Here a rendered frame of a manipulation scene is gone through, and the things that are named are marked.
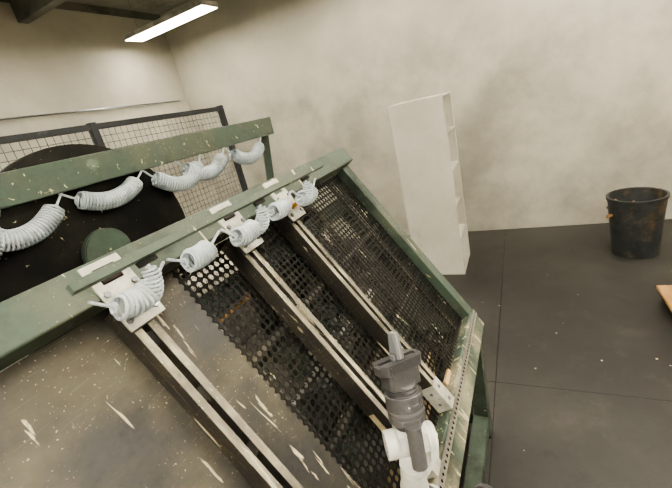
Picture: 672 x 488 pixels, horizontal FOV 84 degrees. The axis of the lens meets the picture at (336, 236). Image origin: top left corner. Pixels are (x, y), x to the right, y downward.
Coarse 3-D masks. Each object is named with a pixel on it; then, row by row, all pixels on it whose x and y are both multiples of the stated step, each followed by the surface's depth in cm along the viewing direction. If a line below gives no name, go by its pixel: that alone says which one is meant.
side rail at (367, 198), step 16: (352, 176) 213; (368, 192) 215; (368, 208) 214; (384, 208) 217; (384, 224) 213; (400, 240) 213; (416, 256) 213; (432, 272) 212; (448, 288) 214; (464, 304) 216
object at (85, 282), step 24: (312, 168) 148; (264, 192) 121; (216, 216) 102; (168, 240) 88; (240, 240) 118; (120, 264) 78; (192, 264) 100; (72, 288) 69; (144, 288) 84; (120, 312) 82
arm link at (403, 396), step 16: (416, 352) 89; (384, 368) 83; (400, 368) 85; (416, 368) 87; (384, 384) 86; (400, 384) 85; (416, 384) 90; (400, 400) 84; (416, 400) 84; (400, 416) 84
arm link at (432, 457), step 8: (424, 424) 88; (432, 424) 88; (432, 432) 86; (432, 440) 86; (432, 448) 86; (432, 456) 87; (400, 464) 91; (408, 464) 91; (432, 464) 88; (408, 472) 89; (416, 472) 89; (424, 472) 89; (416, 480) 90
